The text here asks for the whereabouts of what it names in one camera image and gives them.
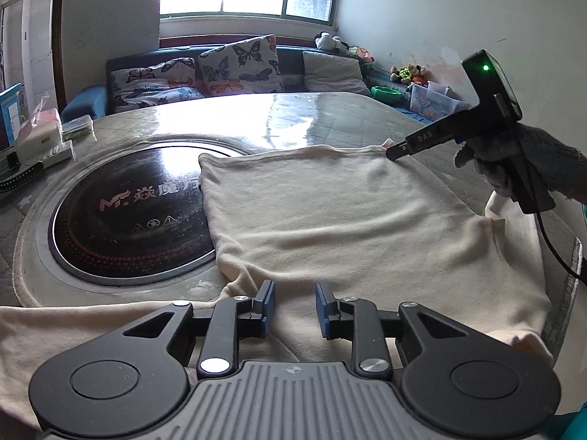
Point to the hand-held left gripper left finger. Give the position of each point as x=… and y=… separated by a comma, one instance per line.
x=265, y=311

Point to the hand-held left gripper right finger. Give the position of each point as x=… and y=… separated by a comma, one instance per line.
x=323, y=314

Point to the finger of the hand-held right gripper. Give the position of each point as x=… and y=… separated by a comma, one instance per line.
x=399, y=149

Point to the cream knit garment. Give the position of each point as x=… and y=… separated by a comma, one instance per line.
x=344, y=220

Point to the person's right hand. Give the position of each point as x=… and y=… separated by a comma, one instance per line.
x=559, y=165

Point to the green bowl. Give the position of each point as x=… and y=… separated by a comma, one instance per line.
x=386, y=93

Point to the clear plastic storage box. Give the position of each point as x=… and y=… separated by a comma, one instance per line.
x=435, y=103

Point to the brown and green plush toys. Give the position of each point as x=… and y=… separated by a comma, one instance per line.
x=408, y=73

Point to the grey pillow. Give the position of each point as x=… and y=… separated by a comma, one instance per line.
x=332, y=73

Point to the colourful plush toy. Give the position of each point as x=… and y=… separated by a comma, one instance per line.
x=360, y=54

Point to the panda plush toy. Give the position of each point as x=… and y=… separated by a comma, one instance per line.
x=328, y=42

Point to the round black induction cooktop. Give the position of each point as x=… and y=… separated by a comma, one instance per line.
x=114, y=238

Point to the large butterfly print pillow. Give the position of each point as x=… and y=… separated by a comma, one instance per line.
x=243, y=66

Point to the green packet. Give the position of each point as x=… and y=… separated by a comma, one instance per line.
x=79, y=129

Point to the white cardboard box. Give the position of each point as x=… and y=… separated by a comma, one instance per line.
x=43, y=149

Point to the blue corner sofa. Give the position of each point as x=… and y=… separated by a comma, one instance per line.
x=87, y=101

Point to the pink tissue pack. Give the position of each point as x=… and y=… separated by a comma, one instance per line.
x=43, y=121

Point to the blue box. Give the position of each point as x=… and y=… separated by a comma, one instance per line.
x=10, y=114

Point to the dark wooden door frame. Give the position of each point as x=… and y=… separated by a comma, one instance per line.
x=58, y=32

